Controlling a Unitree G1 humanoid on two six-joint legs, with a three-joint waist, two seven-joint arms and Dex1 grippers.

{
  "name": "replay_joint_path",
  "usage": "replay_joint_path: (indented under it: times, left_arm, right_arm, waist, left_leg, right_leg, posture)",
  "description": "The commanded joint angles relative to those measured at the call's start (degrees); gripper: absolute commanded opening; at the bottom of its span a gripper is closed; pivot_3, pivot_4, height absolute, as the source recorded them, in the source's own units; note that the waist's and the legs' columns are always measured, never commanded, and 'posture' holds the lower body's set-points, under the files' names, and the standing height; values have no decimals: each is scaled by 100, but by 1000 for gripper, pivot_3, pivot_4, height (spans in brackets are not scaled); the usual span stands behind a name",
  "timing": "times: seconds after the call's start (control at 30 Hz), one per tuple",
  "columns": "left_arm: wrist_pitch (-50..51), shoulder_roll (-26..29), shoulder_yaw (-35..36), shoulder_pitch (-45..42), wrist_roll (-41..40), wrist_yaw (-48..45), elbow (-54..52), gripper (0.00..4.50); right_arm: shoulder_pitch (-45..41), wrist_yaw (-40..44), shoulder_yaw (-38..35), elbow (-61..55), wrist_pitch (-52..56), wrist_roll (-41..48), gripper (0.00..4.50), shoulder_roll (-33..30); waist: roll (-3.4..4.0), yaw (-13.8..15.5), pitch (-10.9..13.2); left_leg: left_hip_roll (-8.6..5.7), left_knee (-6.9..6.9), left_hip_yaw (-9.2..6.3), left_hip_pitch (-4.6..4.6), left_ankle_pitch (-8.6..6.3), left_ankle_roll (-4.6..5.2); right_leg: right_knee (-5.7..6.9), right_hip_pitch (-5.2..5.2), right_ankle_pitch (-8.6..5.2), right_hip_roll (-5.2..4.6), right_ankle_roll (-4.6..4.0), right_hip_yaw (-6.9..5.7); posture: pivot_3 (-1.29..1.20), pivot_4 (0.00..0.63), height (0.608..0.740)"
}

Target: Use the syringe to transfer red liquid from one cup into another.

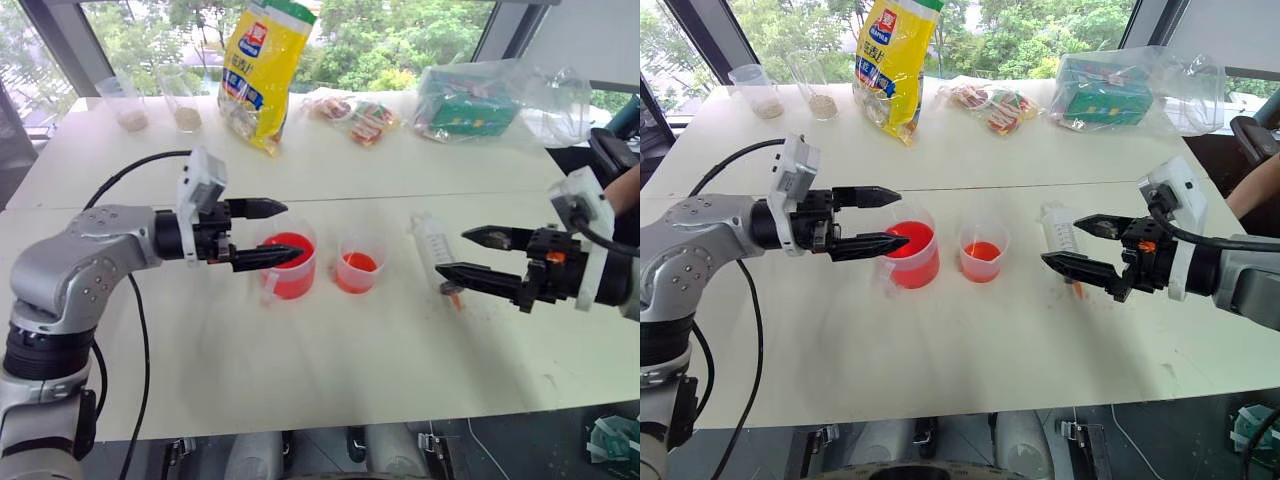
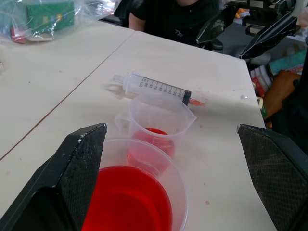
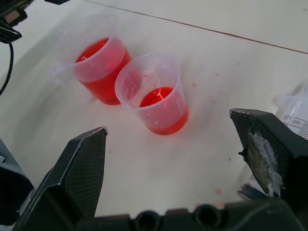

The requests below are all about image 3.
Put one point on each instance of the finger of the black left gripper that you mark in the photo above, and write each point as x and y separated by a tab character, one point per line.
8	33

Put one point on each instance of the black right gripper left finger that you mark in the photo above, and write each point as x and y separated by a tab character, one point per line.
72	178

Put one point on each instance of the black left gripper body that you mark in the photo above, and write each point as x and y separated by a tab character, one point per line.
12	9

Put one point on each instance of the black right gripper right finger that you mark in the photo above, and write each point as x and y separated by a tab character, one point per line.
286	149

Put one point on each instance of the handled beaker with red liquid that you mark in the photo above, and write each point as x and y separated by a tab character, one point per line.
101	69

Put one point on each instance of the small beaker with red liquid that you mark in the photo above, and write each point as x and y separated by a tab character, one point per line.
156	113

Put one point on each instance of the grey robot body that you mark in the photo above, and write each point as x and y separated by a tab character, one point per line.
12	187

